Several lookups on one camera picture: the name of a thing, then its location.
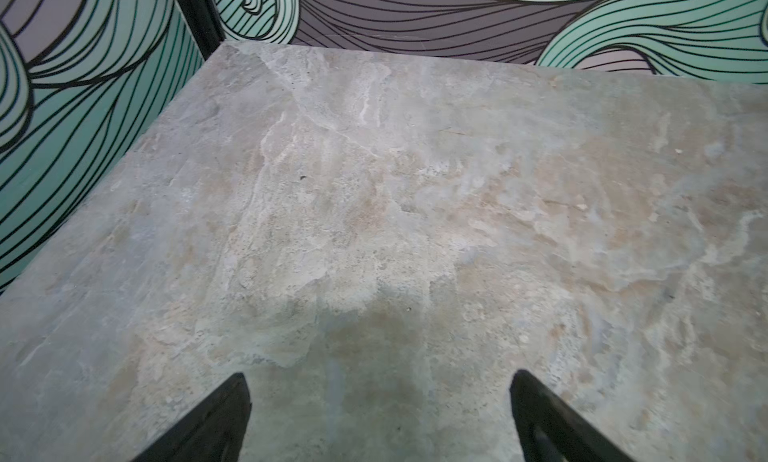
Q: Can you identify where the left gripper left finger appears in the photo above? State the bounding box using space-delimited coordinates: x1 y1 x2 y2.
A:
133 372 252 462

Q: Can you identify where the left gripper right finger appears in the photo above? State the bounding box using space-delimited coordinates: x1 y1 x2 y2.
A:
509 369 632 462

